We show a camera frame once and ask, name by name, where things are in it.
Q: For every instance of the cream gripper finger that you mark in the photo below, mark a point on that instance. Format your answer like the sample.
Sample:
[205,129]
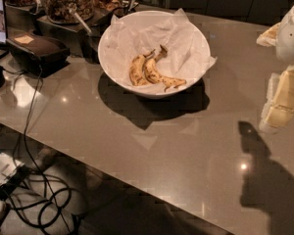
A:
[268,37]
[279,107]

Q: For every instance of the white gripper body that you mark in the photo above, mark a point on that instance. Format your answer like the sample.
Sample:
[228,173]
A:
[291,36]

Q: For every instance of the spotted banana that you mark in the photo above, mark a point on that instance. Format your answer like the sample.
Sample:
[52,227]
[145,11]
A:
[136,75]
[155,77]

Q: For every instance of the white paper liner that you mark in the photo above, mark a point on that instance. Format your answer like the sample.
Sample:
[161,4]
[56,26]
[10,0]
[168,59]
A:
[173,33]

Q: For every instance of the white serving spoon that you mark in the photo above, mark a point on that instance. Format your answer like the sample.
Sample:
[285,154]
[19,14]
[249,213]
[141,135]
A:
[81,21]

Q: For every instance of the black tray stand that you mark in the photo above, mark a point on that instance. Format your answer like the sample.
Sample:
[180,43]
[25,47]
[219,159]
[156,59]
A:
[73,36]

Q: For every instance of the black pouch with label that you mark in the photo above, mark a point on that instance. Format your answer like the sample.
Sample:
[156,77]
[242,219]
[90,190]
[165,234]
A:
[37,54]

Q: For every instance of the white box on floor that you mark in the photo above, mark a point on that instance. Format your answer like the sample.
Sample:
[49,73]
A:
[8,168]

